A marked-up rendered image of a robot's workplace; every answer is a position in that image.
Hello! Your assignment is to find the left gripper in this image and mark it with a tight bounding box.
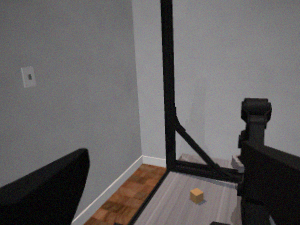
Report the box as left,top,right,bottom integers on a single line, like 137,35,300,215
210,207,271,225

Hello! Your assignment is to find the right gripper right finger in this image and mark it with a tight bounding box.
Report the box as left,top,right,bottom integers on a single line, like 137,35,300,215
240,141,300,225

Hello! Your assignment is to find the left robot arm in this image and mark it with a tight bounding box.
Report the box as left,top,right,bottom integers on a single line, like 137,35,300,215
237,98,272,215

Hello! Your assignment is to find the brown block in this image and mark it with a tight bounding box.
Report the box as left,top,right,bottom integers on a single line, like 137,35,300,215
190,188,204,204

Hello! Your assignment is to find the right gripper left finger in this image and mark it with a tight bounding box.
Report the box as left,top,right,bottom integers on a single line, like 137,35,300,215
0,148,90,225

